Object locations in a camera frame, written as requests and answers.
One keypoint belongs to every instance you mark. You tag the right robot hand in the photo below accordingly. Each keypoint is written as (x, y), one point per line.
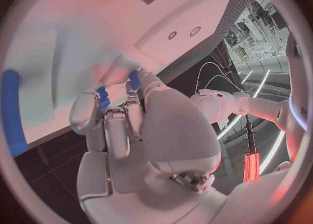
(171, 130)

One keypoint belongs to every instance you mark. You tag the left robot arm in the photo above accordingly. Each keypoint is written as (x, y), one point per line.
(220, 104)

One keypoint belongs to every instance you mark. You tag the white task board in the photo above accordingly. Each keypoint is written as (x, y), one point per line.
(97, 22)

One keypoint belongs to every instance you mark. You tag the glowing light bar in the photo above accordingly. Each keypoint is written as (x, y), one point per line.
(251, 167)

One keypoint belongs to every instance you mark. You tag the white workshop rack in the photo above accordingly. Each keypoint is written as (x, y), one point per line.
(247, 38)

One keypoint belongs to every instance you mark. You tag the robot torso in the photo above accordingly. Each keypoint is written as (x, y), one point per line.
(297, 83)

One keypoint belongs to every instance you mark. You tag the long blue cylinder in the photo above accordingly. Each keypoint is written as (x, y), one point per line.
(12, 110)

